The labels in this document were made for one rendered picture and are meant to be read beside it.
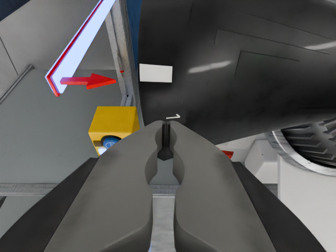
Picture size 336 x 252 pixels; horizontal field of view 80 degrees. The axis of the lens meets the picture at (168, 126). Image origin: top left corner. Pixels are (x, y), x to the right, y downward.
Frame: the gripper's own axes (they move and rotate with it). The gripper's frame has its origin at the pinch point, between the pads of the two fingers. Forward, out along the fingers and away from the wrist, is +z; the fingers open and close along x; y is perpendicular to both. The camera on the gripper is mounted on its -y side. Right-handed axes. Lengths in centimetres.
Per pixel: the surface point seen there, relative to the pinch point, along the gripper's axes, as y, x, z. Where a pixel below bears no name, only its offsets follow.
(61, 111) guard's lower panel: 50, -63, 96
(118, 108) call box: 16.3, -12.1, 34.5
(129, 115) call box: 17.0, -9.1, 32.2
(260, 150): 40, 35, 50
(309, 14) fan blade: -5.8, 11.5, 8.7
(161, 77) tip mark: 0.1, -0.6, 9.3
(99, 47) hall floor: 21, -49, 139
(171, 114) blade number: 4.2, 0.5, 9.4
